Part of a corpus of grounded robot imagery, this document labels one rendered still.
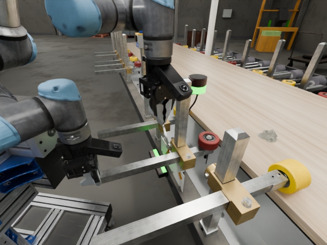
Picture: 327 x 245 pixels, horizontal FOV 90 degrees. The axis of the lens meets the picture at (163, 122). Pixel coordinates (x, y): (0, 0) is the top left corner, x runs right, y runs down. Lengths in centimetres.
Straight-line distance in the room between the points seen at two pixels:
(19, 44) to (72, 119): 40
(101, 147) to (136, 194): 110
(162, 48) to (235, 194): 38
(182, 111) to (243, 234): 51
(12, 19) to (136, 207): 132
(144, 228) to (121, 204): 117
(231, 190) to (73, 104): 41
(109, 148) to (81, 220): 86
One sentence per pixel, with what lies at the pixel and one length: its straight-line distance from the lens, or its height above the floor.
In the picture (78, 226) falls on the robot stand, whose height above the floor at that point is 21.
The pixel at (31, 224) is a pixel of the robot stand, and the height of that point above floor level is 21.
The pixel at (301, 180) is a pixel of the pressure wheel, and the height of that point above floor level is 96.
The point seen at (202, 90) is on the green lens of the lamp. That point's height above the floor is 110.
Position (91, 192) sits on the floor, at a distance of 168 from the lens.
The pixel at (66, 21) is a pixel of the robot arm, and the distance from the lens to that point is 35.
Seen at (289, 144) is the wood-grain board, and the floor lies 90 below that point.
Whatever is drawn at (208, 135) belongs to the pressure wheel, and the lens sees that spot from 66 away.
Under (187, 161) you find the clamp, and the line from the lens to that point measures 61.
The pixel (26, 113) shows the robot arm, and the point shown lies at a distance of 41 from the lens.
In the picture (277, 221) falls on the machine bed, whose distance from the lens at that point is 71.
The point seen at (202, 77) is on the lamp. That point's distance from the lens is 55.
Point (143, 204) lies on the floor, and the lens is 151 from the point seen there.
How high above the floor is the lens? 130
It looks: 34 degrees down
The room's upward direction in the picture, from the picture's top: straight up
